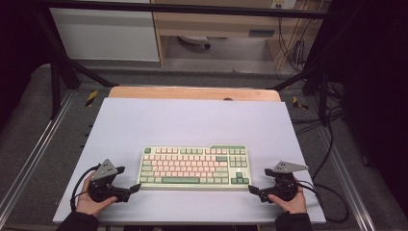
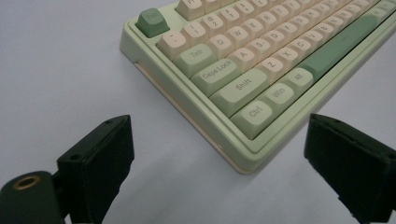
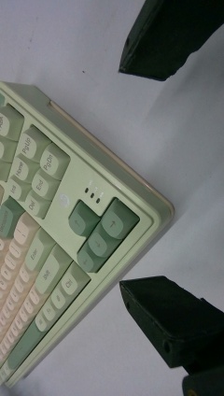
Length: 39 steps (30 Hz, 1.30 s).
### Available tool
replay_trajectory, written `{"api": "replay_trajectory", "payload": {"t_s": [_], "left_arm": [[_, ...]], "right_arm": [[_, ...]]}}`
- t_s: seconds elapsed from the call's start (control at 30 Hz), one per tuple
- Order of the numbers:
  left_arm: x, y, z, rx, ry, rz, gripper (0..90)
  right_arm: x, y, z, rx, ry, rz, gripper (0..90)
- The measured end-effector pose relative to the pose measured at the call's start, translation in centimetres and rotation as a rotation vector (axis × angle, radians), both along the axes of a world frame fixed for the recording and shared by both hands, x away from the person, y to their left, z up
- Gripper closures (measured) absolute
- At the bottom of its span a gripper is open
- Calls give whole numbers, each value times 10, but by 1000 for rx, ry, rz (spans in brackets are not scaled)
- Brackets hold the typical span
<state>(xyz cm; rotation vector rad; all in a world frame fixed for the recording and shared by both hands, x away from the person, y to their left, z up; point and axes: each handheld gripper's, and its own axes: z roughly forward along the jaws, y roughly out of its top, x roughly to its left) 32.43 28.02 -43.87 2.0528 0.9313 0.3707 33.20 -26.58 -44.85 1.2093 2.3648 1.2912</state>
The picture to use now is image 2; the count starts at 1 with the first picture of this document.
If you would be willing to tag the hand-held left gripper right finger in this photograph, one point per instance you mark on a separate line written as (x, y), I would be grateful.
(355, 168)

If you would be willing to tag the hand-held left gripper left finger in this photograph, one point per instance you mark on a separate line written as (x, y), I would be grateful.
(96, 165)

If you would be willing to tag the green and cream keyboard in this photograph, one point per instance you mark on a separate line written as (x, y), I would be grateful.
(243, 74)

